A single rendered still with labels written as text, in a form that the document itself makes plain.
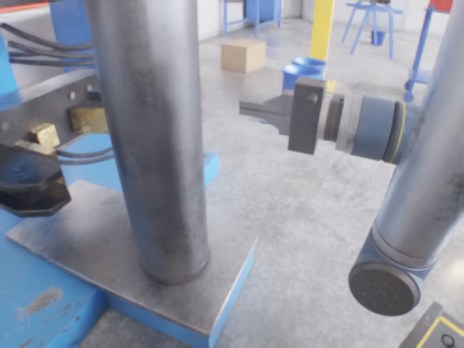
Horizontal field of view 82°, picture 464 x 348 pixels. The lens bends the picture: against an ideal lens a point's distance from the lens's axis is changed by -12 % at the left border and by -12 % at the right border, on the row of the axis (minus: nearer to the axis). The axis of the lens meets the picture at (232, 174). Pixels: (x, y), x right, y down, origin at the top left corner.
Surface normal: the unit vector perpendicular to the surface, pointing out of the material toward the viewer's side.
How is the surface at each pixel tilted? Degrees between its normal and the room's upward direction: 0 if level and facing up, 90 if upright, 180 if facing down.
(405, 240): 90
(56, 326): 0
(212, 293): 0
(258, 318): 0
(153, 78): 90
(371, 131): 76
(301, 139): 90
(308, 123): 90
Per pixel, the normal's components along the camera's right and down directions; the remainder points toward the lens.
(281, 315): 0.01, -0.83
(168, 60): 0.59, 0.45
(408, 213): -0.86, 0.27
